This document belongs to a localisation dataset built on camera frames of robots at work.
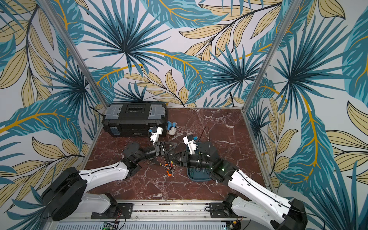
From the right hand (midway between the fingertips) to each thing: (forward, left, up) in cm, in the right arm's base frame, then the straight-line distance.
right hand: (170, 159), depth 65 cm
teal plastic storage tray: (+2, -14, -25) cm, 29 cm away
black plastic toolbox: (+31, +24, -8) cm, 40 cm away
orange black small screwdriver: (+2, +3, -24) cm, 24 cm away
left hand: (+5, -3, +2) cm, 6 cm away
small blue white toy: (+36, +2, -23) cm, 42 cm away
